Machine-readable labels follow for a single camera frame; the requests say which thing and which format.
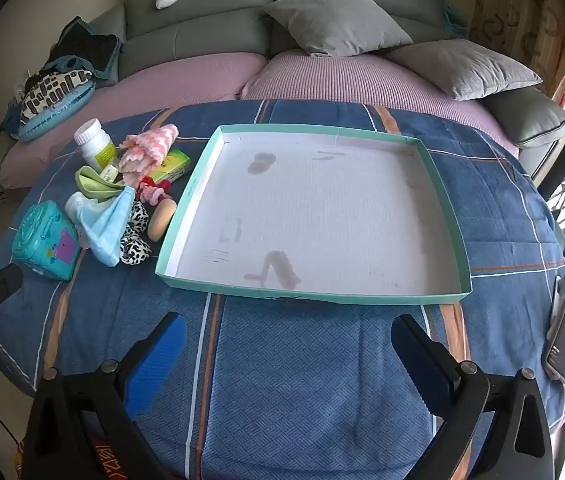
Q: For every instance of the beige patterned curtain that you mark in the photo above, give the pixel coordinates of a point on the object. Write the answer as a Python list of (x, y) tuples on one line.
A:
[(517, 10)]

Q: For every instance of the light green cloth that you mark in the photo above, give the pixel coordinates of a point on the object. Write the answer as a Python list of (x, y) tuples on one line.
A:
[(92, 182)]

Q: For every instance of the teal toy box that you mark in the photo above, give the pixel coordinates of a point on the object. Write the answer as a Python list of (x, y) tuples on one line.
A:
[(42, 240)]

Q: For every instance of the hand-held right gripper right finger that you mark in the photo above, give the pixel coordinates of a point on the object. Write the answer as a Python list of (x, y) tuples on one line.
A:
[(425, 365)]

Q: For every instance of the grey square pillow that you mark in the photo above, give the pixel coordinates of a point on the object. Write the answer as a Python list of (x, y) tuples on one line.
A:
[(337, 20), (462, 67)]

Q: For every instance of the light blue white cloth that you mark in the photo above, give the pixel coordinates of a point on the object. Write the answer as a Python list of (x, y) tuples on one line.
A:
[(107, 225)]

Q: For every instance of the dark teal cloth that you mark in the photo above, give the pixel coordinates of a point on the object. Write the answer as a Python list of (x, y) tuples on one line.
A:
[(11, 120)]

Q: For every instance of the leopard print scrunchie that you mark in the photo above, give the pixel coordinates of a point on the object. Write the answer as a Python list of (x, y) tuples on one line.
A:
[(135, 250)]

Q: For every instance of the beige round sponge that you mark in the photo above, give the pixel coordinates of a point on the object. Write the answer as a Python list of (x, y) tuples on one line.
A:
[(160, 220)]

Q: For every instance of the white plastic bottle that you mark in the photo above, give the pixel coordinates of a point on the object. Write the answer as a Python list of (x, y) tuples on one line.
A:
[(95, 147)]

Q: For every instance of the pink white knitted cloth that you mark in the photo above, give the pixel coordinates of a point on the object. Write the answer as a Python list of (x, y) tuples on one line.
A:
[(150, 145)]

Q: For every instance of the black folded clothes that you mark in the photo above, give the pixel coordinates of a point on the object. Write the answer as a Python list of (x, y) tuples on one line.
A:
[(92, 47)]

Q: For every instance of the black white patterned cushion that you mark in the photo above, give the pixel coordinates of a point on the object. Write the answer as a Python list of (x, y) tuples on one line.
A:
[(52, 87)]

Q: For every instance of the green tissue packet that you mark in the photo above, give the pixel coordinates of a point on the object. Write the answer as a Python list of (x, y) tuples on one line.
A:
[(109, 173), (175, 162)]

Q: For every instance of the red printed floor mat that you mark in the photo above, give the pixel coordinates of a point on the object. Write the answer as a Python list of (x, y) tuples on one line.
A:
[(100, 457)]

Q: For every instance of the light blue inflatable pillow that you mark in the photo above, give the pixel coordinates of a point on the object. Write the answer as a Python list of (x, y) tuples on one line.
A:
[(47, 122)]

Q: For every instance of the grey sofa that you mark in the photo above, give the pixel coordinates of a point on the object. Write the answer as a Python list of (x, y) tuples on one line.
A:
[(222, 35)]

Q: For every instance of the teal white shallow box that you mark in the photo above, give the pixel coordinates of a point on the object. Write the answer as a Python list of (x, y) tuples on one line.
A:
[(312, 210)]

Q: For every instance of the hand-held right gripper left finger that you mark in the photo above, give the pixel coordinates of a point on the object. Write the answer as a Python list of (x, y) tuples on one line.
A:
[(155, 365)]

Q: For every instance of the blue plaid blanket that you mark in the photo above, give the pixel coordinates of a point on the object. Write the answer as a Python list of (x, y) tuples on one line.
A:
[(287, 385)]

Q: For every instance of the pink sofa seat cover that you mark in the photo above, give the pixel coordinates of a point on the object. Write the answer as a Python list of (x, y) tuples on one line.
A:
[(337, 80), (172, 80)]

